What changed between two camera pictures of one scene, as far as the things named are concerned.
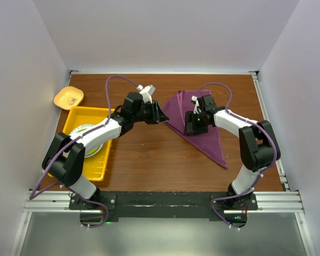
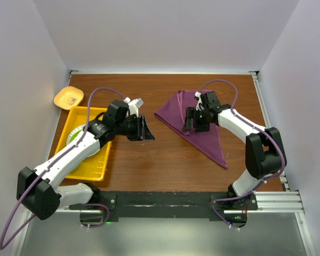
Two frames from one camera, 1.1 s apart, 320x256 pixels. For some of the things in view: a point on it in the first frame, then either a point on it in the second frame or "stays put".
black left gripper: (157, 115) to (141, 129)
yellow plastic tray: (95, 166) stays put
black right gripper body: (198, 123) stays put
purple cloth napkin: (175, 109) stays put
